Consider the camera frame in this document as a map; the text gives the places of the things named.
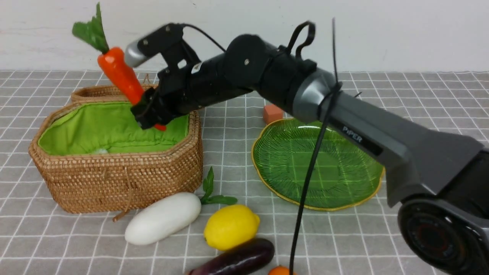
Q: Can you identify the green glass leaf plate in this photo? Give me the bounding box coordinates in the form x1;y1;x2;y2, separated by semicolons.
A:
251;118;385;211

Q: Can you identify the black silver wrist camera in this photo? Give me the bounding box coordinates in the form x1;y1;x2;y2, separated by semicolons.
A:
124;23;201;71

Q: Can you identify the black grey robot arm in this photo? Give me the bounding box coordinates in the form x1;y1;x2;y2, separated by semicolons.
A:
125;30;488;275

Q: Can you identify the small orange foam cube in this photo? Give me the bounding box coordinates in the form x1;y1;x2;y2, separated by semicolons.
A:
262;104;283;125

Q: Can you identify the orange yellow mango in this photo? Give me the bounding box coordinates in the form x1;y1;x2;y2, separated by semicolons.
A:
268;265;297;275

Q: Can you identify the woven wicker basket lid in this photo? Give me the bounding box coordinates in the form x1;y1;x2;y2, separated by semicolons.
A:
71;74;161;103

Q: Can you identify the white radish with green leaves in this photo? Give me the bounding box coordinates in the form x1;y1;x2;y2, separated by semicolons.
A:
125;167;238;246

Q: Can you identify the yellow lemon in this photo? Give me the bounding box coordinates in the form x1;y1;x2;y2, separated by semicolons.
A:
203;205;260;252

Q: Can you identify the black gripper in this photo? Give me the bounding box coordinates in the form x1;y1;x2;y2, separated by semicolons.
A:
132;53;252;126

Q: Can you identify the woven wicker basket green lining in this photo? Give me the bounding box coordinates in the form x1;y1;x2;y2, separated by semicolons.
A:
29;99;204;214

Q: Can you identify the orange carrot with green leaves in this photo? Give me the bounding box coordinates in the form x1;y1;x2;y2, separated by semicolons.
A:
72;2;167;131

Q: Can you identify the dark purple eggplant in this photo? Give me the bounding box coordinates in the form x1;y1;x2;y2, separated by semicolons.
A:
187;238;275;275

